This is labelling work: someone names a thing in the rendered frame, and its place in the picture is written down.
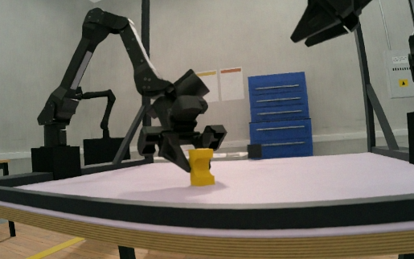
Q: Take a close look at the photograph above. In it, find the yellow block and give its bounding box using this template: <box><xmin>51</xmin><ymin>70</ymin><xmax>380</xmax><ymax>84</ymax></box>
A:
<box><xmin>188</xmin><ymin>149</ymin><xmax>215</xmax><ymax>187</ymax></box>

